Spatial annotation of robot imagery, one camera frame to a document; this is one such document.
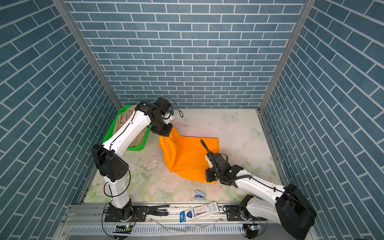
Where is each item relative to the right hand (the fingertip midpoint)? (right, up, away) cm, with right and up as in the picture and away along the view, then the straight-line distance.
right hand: (203, 171), depth 84 cm
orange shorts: (-11, +6, +12) cm, 18 cm away
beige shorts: (-56, +32, +20) cm, 68 cm away
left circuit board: (-38, -24, -12) cm, 47 cm away
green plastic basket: (-61, +21, +13) cm, 66 cm away
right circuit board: (+24, -23, -13) cm, 36 cm away
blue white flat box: (-3, -17, -10) cm, 20 cm away
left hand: (-19, +21, -2) cm, 29 cm away
